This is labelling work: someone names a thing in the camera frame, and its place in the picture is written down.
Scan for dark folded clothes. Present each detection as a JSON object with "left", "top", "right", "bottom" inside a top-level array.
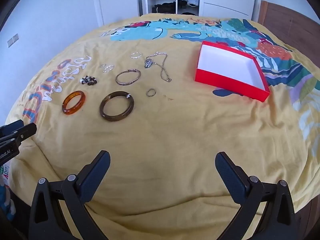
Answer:
[{"left": 152, "top": 2, "right": 177, "bottom": 13}]

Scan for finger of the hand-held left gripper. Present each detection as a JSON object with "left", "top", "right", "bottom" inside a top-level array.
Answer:
[
  {"left": 0, "top": 119, "right": 25, "bottom": 137},
  {"left": 10, "top": 123, "right": 37, "bottom": 143}
]

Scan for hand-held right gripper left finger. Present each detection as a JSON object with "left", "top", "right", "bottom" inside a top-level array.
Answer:
[{"left": 28, "top": 150, "right": 111, "bottom": 240}]

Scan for dark brown bangle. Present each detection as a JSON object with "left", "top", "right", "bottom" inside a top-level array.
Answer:
[{"left": 99, "top": 91, "right": 135, "bottom": 122}]

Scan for white wall switch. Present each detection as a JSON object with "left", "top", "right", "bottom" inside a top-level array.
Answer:
[{"left": 7, "top": 33, "right": 20, "bottom": 48}]

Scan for thin chain necklace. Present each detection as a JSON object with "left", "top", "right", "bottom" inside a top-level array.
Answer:
[{"left": 146, "top": 52, "right": 172, "bottom": 82}]

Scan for white door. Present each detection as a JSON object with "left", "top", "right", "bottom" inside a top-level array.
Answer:
[{"left": 96, "top": 0, "right": 141, "bottom": 27}]

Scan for brown wooden headboard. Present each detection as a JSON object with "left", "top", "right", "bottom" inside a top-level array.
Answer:
[{"left": 257, "top": 0, "right": 320, "bottom": 68}]

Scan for blue and white bag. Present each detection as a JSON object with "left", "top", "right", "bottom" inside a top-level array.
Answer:
[{"left": 0, "top": 164, "right": 16, "bottom": 222}]

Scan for red cardboard box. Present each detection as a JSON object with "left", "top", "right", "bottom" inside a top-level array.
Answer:
[{"left": 195, "top": 40, "right": 270, "bottom": 102}]

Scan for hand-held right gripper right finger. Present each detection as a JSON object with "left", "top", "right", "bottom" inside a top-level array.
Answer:
[{"left": 215, "top": 151, "right": 297, "bottom": 240}]

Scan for orange amber bangle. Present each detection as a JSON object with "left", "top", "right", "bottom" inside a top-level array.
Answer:
[{"left": 62, "top": 90, "right": 87, "bottom": 116}]

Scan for yellow printed blanket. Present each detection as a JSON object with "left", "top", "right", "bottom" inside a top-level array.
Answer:
[{"left": 5, "top": 14, "right": 320, "bottom": 228}]

